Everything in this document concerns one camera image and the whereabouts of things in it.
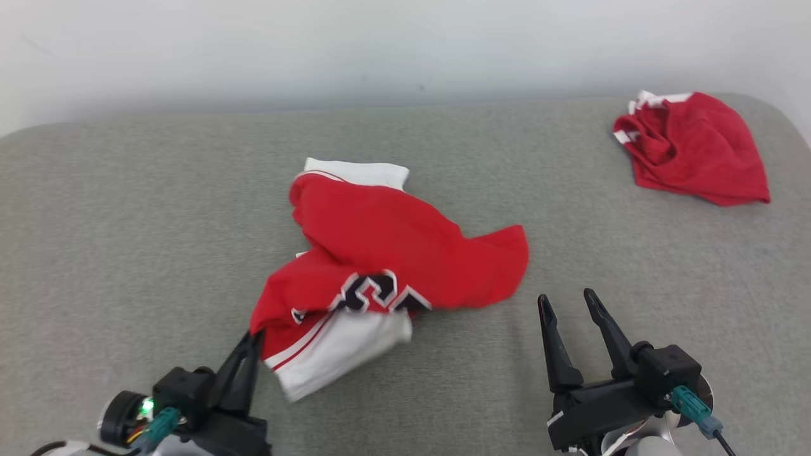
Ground teal camera connector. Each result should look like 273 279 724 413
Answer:
130 407 182 452
670 385 724 439

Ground teal right camera connector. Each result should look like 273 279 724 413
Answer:
670 385 724 439

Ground thin black left camera cable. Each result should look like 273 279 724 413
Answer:
29 439 141 456

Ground teal left camera connector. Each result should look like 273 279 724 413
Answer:
130 407 182 452

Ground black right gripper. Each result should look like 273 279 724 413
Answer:
537 288 674 453

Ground red jersey with number print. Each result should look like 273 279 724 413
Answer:
249 157 530 403

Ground red shorts with white stripe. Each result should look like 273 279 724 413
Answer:
612 90 772 207

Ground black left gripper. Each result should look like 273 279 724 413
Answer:
184 332 273 456

